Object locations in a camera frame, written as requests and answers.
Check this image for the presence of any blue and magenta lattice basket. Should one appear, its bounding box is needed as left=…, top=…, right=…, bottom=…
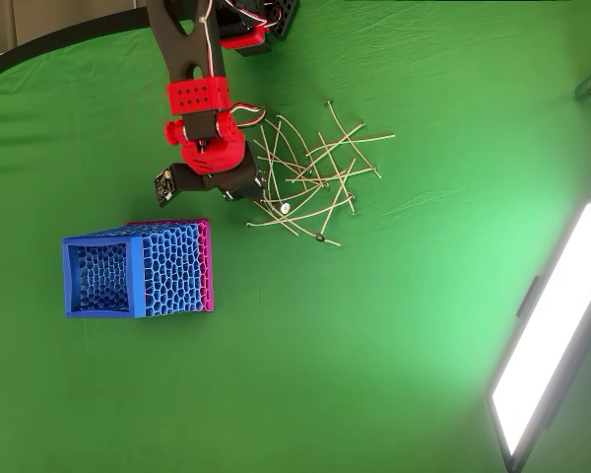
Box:
left=60, top=218, right=213, bottom=319

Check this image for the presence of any green cloth with black rim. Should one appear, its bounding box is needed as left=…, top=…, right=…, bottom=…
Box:
left=0, top=0, right=591, bottom=473

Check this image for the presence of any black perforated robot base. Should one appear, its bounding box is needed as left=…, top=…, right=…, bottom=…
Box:
left=263, top=0, right=301, bottom=40

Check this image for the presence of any bright LED light panel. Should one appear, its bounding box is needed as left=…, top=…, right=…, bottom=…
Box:
left=486, top=192, right=591, bottom=473

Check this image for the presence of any red white black servo cable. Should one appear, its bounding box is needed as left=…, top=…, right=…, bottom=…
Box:
left=228, top=101, right=268, bottom=128

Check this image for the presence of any white forearm cable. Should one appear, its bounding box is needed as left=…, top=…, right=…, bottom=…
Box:
left=196, top=0, right=217, bottom=80

